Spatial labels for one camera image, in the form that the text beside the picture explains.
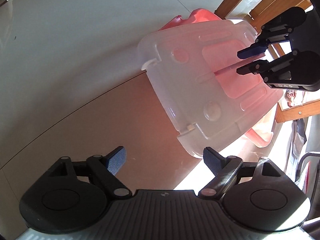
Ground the white box lid pink handle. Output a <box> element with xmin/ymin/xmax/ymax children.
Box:
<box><xmin>138</xmin><ymin>20</ymin><xmax>283</xmax><ymax>158</ymax></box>

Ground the pink plastic storage box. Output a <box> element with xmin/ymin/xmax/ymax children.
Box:
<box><xmin>157</xmin><ymin>9</ymin><xmax>282</xmax><ymax>149</ymax></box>

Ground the wooden chair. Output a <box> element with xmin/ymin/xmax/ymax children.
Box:
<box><xmin>215</xmin><ymin>0</ymin><xmax>319</xmax><ymax>123</ymax></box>

